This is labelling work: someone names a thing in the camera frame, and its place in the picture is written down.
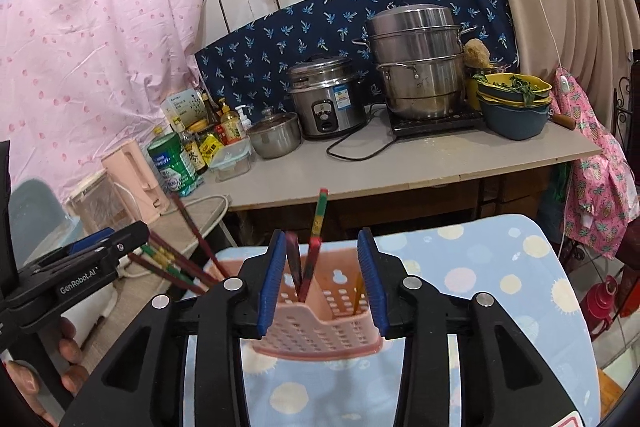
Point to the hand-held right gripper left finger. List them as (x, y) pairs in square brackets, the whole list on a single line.
[(272, 287)]

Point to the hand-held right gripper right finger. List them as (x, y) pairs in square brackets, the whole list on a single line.
[(372, 287)]

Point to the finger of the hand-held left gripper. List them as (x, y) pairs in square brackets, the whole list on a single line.
[(90, 241), (127, 242)]

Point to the red-brown chopstick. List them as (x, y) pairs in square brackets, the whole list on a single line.
[(150, 268)]

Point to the dark red chopstick grey band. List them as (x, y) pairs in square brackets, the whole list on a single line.
[(295, 257)]

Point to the green chopstick gold band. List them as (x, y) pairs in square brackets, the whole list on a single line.
[(165, 263), (320, 212)]

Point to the pink perforated utensil basket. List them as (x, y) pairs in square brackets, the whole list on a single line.
[(310, 327)]

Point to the dark red patterned chopstick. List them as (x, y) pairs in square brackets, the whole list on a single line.
[(197, 234)]

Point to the person's left hand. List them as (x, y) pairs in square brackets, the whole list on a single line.
[(72, 352)]

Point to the clear plastic jug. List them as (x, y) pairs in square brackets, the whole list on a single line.
[(95, 207)]

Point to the pink electric kettle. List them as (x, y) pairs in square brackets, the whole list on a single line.
[(135, 177)]

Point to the blue printed tablecloth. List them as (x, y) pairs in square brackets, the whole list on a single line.
[(475, 267)]

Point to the soy sauce bottle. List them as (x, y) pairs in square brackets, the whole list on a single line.
[(192, 154)]

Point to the grey counter board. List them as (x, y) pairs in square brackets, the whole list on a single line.
[(400, 167)]

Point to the yellow seasoning packet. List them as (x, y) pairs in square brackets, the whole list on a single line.
[(211, 149)]

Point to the clear plastic lidded container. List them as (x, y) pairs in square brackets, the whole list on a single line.
[(230, 164)]

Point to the white carton box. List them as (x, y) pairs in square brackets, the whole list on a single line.
[(182, 107)]

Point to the small steel lidded pot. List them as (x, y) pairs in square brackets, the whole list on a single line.
[(275, 137)]

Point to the dark sauce bottle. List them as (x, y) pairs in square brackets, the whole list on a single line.
[(209, 112)]

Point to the yellow oil bottle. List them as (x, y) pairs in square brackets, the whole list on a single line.
[(232, 127)]

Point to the white pump bottle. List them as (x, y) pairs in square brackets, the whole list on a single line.
[(245, 122)]

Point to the black induction cooktop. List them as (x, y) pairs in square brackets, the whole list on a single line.
[(430, 124)]

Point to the pink dotted cloth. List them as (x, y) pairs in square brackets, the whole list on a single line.
[(100, 57)]

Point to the steel rice cooker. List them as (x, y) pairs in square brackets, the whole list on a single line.
[(325, 107)]

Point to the blue plastic bowl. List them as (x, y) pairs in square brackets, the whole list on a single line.
[(510, 124)]

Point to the yellow plastic cup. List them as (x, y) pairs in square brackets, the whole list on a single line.
[(472, 92)]

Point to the yellow plastic bowl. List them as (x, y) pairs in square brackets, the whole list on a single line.
[(500, 99)]

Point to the red metal canister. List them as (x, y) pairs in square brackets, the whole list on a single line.
[(602, 307)]

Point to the stacked steel steamer pot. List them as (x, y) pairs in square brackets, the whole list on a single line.
[(420, 57)]

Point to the pink pineapple-print apron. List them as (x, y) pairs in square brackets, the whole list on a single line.
[(595, 187)]

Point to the green leafy vegetables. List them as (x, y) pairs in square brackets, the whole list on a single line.
[(520, 86)]

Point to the wooden rolling pin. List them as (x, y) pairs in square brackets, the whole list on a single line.
[(565, 122)]

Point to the loofah sponge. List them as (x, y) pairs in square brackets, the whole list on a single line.
[(477, 54)]

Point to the navy leaf-print cloth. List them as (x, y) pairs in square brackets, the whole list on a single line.
[(300, 22)]

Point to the black metal chair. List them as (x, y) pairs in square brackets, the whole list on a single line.
[(627, 107)]

